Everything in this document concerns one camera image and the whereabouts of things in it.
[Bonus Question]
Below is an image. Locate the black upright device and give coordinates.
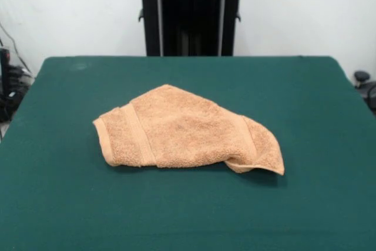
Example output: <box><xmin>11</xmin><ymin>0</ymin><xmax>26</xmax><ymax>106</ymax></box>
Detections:
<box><xmin>0</xmin><ymin>47</ymin><xmax>12</xmax><ymax>101</ymax></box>

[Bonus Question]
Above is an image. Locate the orange terry towel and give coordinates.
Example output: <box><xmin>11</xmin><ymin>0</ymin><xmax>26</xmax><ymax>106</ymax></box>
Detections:
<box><xmin>92</xmin><ymin>84</ymin><xmax>285</xmax><ymax>175</ymax></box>

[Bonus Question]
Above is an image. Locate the black equipment pile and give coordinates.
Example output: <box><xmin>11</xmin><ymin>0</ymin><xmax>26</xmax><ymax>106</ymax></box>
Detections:
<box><xmin>0</xmin><ymin>65</ymin><xmax>35</xmax><ymax>123</ymax></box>

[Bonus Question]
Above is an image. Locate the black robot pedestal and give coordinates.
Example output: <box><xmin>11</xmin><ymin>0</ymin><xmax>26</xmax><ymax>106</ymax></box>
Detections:
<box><xmin>128</xmin><ymin>0</ymin><xmax>253</xmax><ymax>57</ymax></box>

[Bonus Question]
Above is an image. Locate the dark green table cloth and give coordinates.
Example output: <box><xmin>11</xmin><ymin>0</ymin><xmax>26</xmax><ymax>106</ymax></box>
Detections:
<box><xmin>0</xmin><ymin>55</ymin><xmax>376</xmax><ymax>251</ymax></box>

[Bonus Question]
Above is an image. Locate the grey cable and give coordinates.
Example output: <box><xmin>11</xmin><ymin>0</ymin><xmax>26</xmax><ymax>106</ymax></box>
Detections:
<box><xmin>0</xmin><ymin>22</ymin><xmax>32</xmax><ymax>75</ymax></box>

